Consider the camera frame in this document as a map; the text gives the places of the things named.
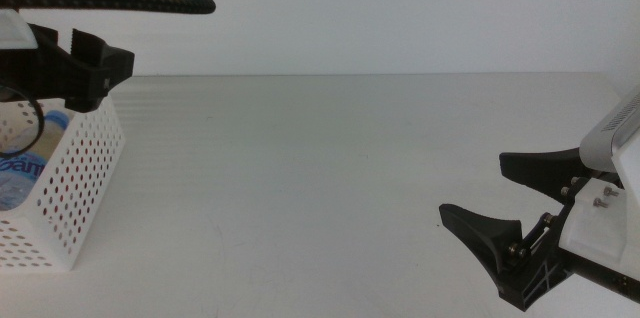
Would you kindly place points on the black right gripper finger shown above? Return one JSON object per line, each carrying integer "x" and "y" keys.
{"x": 545, "y": 173}
{"x": 490, "y": 238}

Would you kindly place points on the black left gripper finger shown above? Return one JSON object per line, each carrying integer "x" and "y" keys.
{"x": 105, "y": 73}

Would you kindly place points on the clear water bottle blue cap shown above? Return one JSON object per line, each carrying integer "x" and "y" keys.
{"x": 20, "y": 178}

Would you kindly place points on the white perforated plastic basket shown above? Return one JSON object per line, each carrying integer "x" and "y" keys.
{"x": 85, "y": 168}

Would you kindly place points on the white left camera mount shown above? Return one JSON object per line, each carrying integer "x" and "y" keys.
{"x": 15, "y": 30}

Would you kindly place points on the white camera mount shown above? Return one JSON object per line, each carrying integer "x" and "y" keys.
{"x": 595, "y": 238}
{"x": 15, "y": 30}

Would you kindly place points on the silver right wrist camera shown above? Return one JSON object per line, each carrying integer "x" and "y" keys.
{"x": 605, "y": 143}

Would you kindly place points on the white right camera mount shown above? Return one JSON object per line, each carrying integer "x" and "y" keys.
{"x": 595, "y": 238}

